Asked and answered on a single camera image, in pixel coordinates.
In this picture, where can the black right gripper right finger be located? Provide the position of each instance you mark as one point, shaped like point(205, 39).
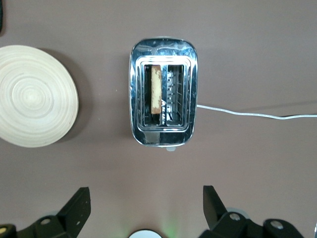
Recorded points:
point(218, 213)

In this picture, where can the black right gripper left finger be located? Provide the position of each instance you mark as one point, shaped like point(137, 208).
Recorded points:
point(71, 213)

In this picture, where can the round wooden plate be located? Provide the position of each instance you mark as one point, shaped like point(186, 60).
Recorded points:
point(34, 96)

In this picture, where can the brown bread slice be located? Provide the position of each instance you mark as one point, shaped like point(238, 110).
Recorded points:
point(156, 89)

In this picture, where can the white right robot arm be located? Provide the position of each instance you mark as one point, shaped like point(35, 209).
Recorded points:
point(144, 235)

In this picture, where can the chrome and beige toaster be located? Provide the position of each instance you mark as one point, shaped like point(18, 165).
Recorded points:
point(163, 138)

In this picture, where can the brown table cover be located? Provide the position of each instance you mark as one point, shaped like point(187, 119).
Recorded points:
point(247, 62)

